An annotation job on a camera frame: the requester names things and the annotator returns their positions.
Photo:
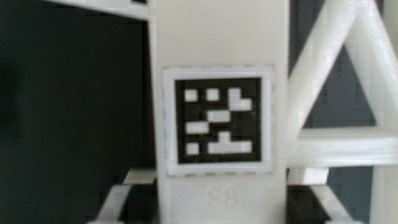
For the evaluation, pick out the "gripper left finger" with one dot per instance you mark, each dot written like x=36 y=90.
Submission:
x=128 y=206

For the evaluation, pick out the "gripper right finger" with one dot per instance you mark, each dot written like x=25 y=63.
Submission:
x=313 y=205

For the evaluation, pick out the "white chair back piece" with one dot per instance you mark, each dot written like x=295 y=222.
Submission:
x=235 y=89

